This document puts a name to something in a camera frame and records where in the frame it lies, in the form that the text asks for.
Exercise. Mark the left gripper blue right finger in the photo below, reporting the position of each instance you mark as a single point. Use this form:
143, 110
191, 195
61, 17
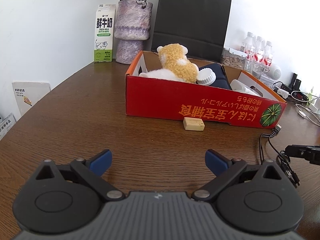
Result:
216, 162

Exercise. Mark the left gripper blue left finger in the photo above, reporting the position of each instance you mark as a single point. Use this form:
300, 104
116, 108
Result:
100, 163

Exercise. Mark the navy blue pouch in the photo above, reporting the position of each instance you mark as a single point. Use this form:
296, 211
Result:
221, 78

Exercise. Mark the white ribbed plastic lid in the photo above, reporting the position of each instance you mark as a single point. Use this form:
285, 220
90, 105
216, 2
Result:
206, 77

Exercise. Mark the white yellow plush sheep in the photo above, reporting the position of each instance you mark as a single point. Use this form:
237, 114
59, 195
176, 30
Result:
175, 65

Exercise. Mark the white plastic bottle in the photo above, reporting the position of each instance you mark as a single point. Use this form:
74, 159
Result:
240, 87

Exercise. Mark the small beige block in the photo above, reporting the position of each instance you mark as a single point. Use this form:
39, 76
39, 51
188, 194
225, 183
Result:
193, 124

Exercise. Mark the white power adapter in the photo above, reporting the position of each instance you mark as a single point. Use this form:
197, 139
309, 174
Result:
283, 93

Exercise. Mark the small white round speaker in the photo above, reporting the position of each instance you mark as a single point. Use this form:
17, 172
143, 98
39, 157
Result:
274, 73

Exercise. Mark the red cardboard box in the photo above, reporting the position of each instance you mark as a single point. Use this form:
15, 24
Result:
173, 100

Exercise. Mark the water bottle red label middle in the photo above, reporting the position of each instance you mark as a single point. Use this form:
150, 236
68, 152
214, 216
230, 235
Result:
258, 58

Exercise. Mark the water bottle red label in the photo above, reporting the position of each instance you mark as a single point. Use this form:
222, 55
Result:
258, 58
268, 57
248, 48

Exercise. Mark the white booklet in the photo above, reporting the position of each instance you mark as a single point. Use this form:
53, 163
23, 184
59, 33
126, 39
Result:
28, 94

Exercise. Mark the water bottle red label right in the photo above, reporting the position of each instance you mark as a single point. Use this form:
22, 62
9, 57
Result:
268, 57

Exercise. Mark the water bottle red label left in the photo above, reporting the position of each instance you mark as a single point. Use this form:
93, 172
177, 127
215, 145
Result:
248, 48

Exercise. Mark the green white milk carton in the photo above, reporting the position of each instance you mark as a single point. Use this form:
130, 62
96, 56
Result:
104, 30

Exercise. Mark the purple textured vase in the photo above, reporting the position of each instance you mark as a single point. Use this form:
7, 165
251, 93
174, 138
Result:
132, 28

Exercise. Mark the black paper bag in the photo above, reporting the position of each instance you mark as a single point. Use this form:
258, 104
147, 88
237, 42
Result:
199, 25

